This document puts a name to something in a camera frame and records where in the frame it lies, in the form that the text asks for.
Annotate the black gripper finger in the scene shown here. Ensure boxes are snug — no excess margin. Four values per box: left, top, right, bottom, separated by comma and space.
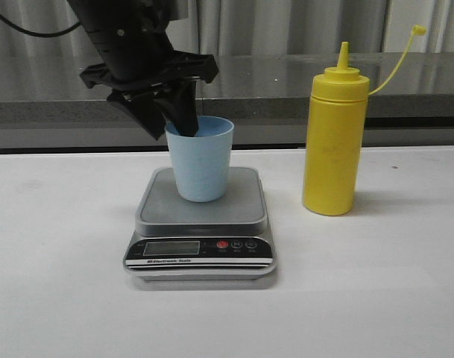
107, 90, 165, 140
154, 82, 198, 136

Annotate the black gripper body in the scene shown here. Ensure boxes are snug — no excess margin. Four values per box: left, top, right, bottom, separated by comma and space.
69, 1, 218, 92

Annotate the light blue plastic cup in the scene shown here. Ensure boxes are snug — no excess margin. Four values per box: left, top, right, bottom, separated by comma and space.
165, 116, 234, 202

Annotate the yellow squeeze bottle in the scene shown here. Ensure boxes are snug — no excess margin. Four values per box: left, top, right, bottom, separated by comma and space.
301, 25, 427, 217

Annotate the silver electronic kitchen scale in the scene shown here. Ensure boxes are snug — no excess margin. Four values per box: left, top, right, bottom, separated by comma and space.
123, 166, 277, 289

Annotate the grey stone counter ledge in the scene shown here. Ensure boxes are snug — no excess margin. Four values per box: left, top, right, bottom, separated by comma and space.
0, 52, 454, 154

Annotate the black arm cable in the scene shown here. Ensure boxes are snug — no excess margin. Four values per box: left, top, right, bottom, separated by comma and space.
0, 5, 81, 37

